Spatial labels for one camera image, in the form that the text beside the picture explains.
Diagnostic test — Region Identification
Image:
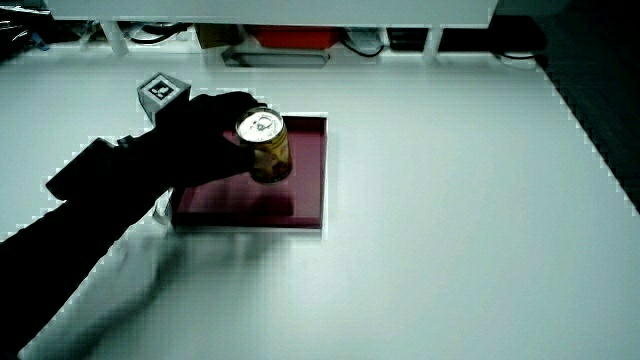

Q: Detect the person's right hand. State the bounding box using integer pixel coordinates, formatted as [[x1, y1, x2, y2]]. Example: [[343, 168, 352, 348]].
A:
[[118, 72, 269, 192]]

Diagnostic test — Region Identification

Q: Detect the gold red bull can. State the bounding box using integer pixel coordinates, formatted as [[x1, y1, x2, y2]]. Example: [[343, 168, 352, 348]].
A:
[[234, 106, 294, 185]]

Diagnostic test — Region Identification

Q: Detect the dark red square plate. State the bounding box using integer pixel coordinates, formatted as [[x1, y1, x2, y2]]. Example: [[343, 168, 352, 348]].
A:
[[169, 113, 329, 233]]

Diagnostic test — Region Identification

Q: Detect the person's right forearm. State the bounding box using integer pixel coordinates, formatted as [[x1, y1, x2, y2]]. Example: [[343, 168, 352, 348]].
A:
[[0, 136, 174, 359]]

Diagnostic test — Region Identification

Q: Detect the brown cardboard box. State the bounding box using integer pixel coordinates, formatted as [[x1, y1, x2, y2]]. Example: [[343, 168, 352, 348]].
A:
[[194, 23, 247, 50]]

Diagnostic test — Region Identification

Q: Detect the red box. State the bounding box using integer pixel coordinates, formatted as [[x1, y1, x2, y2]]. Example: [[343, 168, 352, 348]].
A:
[[248, 25, 344, 51]]

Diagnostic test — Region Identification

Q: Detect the white raised shelf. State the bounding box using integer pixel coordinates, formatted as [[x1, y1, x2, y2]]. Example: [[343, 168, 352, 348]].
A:
[[43, 0, 499, 58]]

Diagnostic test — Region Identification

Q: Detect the black cable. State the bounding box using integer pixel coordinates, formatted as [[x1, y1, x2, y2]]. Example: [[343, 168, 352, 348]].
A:
[[128, 23, 193, 46], [339, 36, 387, 59], [491, 48, 550, 70]]

